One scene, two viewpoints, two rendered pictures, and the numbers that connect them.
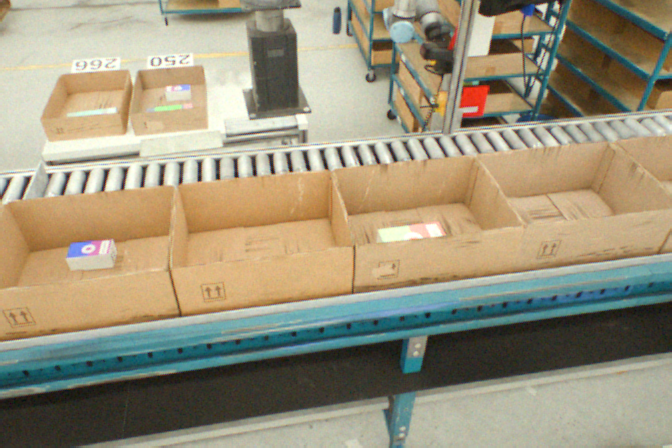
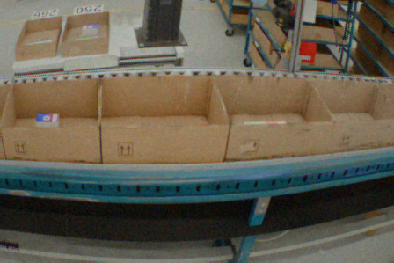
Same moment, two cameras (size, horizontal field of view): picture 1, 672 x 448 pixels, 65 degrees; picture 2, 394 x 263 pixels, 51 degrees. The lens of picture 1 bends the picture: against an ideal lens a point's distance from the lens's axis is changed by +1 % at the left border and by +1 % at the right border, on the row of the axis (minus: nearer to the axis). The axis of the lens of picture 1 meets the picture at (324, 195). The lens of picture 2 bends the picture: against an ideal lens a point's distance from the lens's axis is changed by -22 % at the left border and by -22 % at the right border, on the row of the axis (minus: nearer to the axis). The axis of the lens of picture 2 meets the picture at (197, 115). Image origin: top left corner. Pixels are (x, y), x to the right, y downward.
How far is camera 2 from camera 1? 0.47 m
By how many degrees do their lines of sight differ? 5
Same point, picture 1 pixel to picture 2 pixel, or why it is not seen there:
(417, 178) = (273, 91)
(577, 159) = (362, 91)
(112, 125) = (50, 50)
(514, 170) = (331, 93)
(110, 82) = (49, 25)
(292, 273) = (182, 142)
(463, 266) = (299, 149)
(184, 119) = (94, 46)
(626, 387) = (370, 244)
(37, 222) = (23, 98)
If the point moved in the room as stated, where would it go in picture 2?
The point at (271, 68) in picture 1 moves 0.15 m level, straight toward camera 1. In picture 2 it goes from (161, 11) to (162, 23)
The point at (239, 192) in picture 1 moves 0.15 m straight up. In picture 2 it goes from (141, 87) to (143, 49)
